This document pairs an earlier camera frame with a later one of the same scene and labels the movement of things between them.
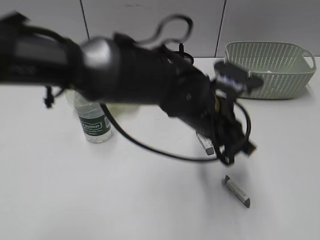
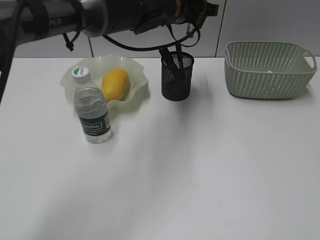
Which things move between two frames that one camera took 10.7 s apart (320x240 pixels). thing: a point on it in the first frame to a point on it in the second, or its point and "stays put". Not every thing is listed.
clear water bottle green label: [96, 125] stays put
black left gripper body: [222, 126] to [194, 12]
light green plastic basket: [286, 68] stays put
